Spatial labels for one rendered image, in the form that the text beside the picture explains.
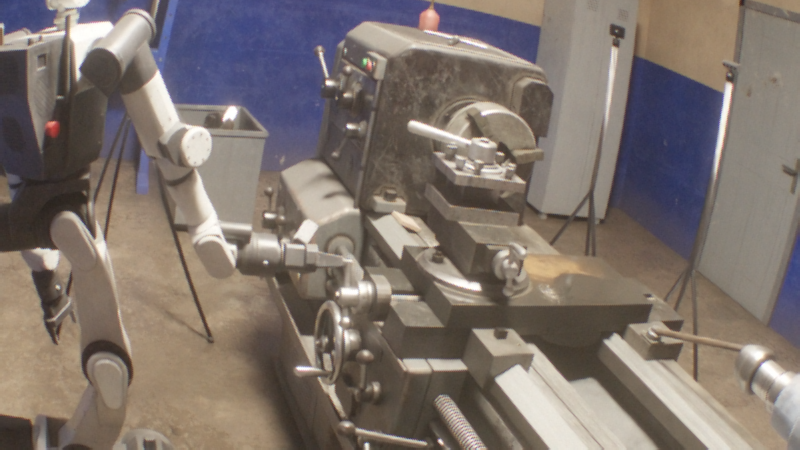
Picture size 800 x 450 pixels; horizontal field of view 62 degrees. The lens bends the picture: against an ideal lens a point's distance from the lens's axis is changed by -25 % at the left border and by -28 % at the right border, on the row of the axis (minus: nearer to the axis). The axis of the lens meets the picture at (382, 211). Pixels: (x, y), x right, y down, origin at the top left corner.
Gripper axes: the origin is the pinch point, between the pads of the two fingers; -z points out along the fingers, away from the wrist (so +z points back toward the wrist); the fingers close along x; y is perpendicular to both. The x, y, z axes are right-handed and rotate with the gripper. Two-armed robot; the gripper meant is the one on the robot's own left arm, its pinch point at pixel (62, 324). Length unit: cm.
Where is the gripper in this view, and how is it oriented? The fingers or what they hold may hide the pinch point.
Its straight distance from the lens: 211.4
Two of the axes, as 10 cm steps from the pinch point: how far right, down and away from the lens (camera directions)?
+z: -0.8, -8.6, -5.1
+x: 4.0, -5.0, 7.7
